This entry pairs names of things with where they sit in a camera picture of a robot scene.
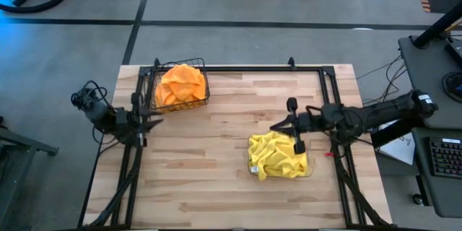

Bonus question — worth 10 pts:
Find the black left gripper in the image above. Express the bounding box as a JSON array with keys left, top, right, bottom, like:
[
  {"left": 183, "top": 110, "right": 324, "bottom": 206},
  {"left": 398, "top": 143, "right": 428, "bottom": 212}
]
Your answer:
[{"left": 128, "top": 92, "right": 165, "bottom": 148}]

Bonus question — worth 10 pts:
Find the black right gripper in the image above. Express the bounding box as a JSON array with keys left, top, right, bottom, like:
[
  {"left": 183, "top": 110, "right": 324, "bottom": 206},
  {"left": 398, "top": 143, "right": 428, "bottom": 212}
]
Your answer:
[{"left": 269, "top": 97, "right": 322, "bottom": 155}]

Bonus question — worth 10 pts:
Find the orange microfiber towel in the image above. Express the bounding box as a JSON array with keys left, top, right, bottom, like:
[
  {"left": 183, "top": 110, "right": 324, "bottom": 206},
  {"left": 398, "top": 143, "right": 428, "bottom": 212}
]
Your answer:
[
  {"left": 193, "top": 74, "right": 207, "bottom": 102},
  {"left": 160, "top": 64, "right": 207, "bottom": 103},
  {"left": 154, "top": 81, "right": 178, "bottom": 113}
]

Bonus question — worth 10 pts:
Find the yellow towel with white tag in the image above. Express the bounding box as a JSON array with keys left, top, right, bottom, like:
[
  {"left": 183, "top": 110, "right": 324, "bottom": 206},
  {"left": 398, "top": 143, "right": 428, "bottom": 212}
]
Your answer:
[{"left": 248, "top": 131, "right": 309, "bottom": 182}]

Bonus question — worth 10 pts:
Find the clear plastic bin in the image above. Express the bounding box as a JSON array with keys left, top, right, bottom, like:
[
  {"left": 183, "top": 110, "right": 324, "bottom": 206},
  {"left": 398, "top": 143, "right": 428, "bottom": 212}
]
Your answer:
[{"left": 247, "top": 133, "right": 314, "bottom": 181}]

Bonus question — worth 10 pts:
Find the black desk leg beam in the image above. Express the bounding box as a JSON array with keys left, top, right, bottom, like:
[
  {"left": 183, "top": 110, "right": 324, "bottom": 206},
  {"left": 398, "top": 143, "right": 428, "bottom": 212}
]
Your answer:
[{"left": 370, "top": 115, "right": 425, "bottom": 149}]

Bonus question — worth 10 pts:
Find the white paper sheet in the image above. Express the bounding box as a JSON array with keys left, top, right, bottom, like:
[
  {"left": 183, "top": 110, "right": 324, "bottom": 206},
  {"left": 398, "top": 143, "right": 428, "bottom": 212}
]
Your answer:
[{"left": 378, "top": 121, "right": 417, "bottom": 166}]

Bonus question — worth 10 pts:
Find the grey desk top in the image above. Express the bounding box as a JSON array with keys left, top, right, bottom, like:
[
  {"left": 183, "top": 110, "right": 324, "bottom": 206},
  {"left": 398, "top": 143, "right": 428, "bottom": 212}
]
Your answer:
[{"left": 398, "top": 35, "right": 462, "bottom": 131}]

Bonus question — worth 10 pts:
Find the black backlit keyboard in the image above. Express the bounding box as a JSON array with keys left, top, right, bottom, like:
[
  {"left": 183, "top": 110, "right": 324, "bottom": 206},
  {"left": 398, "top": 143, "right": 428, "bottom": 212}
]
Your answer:
[{"left": 428, "top": 136, "right": 462, "bottom": 180}]

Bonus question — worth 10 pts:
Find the round black puck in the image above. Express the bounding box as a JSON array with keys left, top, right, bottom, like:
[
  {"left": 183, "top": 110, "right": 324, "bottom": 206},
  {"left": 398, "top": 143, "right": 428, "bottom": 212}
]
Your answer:
[{"left": 442, "top": 71, "right": 462, "bottom": 103}]

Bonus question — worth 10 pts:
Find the grey keyboard desk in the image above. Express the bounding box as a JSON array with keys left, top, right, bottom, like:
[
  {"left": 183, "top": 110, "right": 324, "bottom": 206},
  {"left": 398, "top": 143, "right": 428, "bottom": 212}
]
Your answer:
[{"left": 411, "top": 127, "right": 462, "bottom": 219}]

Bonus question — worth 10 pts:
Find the black desk pole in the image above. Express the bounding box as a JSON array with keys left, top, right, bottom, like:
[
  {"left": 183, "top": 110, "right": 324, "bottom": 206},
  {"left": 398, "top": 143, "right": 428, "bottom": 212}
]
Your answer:
[{"left": 412, "top": 1, "right": 462, "bottom": 50}]

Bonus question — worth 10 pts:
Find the black desk device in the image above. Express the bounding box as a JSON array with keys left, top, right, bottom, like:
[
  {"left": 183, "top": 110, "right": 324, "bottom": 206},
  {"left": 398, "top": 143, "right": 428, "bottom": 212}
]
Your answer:
[{"left": 444, "top": 38, "right": 462, "bottom": 66}]

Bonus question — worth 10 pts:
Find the black wire basket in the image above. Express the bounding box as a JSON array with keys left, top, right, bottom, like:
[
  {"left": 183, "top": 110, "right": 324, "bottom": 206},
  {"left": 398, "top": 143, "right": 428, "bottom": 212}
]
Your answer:
[{"left": 144, "top": 57, "right": 212, "bottom": 113}]

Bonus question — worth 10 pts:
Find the black floor cable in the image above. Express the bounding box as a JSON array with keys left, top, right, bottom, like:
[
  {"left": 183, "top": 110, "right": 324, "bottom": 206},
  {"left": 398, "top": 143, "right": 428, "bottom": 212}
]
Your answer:
[
  {"left": 356, "top": 54, "right": 404, "bottom": 80},
  {"left": 362, "top": 61, "right": 409, "bottom": 106}
]

